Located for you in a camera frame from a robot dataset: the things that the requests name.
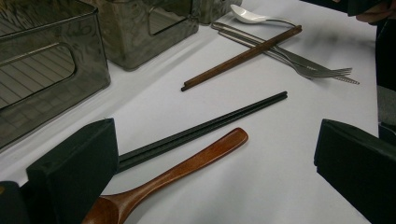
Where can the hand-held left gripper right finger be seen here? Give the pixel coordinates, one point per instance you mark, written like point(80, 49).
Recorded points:
point(358, 168)

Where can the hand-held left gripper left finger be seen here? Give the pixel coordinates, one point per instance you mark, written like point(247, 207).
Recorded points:
point(71, 168)

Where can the smoky transparent plastic basket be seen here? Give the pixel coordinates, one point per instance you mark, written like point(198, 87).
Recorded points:
point(87, 62)
point(211, 11)
point(130, 40)

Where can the white ceramic spoon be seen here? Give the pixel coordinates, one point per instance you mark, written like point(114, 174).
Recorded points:
point(246, 15)

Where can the brown wooden spoon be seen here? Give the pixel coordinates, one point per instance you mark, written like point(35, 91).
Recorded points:
point(186, 165)

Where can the brown wooden chopstick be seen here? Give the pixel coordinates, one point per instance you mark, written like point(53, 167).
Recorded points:
point(243, 59)
point(243, 55)

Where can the black chopstick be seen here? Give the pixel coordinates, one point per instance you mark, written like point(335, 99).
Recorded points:
point(218, 125)
point(218, 119)

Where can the metal fork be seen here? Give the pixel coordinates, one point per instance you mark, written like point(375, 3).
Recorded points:
point(323, 73)

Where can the metal table knife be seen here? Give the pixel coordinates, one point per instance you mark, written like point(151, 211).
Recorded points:
point(299, 60)

